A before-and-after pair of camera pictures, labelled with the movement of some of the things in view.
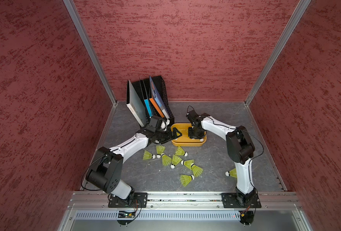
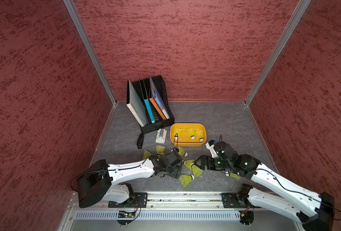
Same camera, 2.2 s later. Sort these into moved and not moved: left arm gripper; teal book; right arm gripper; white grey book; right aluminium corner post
Moved: left arm gripper; right arm gripper
Not moved: white grey book; right aluminium corner post; teal book
